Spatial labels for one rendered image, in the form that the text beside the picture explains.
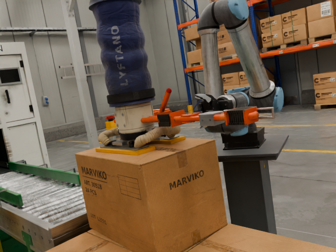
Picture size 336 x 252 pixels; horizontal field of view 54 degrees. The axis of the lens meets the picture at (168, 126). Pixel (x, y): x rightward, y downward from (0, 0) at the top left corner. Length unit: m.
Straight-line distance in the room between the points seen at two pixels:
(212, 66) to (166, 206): 0.79
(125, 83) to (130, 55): 0.12
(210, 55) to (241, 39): 0.17
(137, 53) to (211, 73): 0.45
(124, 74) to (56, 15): 10.63
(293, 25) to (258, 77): 7.09
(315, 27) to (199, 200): 7.55
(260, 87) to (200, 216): 0.85
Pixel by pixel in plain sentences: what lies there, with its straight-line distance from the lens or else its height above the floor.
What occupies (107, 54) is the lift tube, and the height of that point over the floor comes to 1.38.
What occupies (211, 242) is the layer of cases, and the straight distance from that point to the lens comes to 1.45.
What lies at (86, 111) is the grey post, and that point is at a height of 1.00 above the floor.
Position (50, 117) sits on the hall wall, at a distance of 11.35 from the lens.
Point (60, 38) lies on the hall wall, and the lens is 11.90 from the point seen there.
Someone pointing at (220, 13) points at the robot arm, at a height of 1.51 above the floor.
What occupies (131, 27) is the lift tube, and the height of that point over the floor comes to 1.48.
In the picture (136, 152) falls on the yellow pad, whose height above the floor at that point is 0.96.
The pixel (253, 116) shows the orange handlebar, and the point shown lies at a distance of 1.11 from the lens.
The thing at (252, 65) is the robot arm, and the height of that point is 1.24.
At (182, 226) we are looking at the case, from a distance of 1.38.
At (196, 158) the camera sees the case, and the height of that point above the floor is 0.89.
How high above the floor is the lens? 1.22
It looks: 7 degrees down
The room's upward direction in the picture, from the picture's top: 9 degrees counter-clockwise
